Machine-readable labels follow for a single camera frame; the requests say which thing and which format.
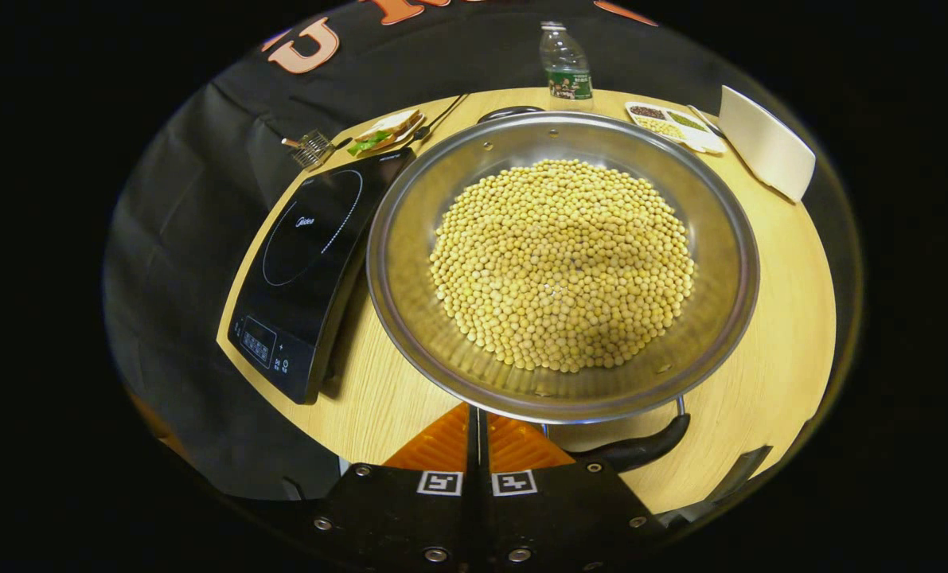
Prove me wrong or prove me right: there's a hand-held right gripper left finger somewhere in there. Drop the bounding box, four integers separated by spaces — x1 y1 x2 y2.
314 402 478 572

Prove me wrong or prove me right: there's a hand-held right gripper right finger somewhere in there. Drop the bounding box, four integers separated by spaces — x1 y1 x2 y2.
478 410 653 571

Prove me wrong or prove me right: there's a steel pot with black handles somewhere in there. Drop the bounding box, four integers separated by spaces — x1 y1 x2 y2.
366 106 761 474

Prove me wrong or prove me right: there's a black induction cooktop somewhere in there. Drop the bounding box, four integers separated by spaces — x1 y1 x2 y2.
217 147 416 405

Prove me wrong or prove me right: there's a pile of soybeans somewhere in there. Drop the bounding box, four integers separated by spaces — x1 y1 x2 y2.
430 159 696 373

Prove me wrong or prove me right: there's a sandwich on plate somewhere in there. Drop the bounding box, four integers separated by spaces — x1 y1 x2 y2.
346 109 427 157

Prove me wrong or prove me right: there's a white divided bean dish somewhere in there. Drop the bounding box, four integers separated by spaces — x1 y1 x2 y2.
625 101 728 155

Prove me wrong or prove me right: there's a white toaster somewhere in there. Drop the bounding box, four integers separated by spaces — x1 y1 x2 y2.
718 85 817 203

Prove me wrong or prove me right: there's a clear plastic water bottle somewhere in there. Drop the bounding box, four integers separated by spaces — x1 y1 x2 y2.
539 21 594 102

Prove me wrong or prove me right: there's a small wire basket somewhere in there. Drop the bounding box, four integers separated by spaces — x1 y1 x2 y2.
281 130 353 170

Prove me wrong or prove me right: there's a thin black cable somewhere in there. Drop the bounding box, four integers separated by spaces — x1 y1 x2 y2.
414 93 470 144

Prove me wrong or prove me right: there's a white toaster cord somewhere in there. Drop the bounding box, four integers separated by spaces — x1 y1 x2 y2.
687 104 725 136

